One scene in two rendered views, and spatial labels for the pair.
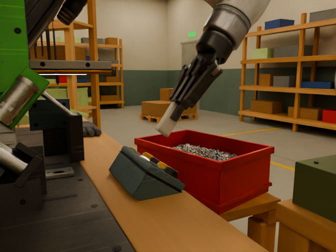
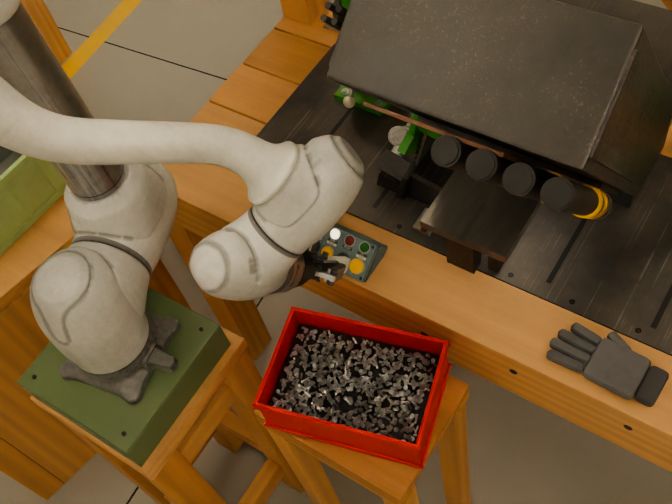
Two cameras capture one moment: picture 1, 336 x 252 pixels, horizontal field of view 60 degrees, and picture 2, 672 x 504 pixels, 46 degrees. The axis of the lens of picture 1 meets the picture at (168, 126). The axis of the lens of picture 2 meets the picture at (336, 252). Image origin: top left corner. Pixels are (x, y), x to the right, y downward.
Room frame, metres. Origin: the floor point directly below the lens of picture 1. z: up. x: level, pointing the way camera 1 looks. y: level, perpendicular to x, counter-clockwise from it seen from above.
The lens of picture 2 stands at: (1.39, -0.25, 2.24)
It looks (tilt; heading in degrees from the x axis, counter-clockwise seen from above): 56 degrees down; 162
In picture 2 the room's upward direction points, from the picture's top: 16 degrees counter-clockwise
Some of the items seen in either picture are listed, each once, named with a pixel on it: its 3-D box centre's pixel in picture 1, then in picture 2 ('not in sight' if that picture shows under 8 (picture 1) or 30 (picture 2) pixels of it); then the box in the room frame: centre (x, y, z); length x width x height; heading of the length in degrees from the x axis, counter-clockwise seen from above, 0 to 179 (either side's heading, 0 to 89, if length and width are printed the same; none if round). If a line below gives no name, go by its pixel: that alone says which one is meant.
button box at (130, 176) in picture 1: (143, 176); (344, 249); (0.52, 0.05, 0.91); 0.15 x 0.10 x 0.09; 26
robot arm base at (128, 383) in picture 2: not in sight; (124, 346); (0.49, -0.42, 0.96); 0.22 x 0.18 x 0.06; 36
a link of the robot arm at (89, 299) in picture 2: not in sight; (87, 303); (0.47, -0.42, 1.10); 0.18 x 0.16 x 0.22; 135
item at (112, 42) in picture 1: (71, 73); not in sight; (8.97, 2.93, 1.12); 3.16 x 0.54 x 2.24; 120
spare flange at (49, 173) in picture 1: (58, 173); (427, 221); (0.56, 0.22, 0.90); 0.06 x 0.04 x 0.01; 116
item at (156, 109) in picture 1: (169, 104); not in sight; (7.18, -0.03, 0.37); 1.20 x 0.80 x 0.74; 128
